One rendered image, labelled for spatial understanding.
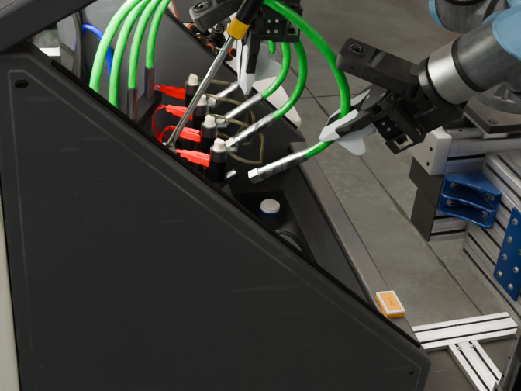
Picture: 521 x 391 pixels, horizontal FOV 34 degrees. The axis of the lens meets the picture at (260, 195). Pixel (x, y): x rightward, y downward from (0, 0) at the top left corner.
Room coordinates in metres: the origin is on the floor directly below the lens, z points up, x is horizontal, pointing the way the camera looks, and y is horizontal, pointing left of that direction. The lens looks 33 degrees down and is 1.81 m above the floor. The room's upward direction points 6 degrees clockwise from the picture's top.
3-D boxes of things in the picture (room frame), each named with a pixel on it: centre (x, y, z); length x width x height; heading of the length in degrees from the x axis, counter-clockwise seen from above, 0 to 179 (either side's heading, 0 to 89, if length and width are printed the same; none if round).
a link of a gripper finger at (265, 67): (1.18, 0.02, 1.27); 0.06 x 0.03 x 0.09; 107
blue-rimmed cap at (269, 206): (1.46, -0.02, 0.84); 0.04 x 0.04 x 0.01
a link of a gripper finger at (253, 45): (1.17, 0.04, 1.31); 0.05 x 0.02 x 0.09; 17
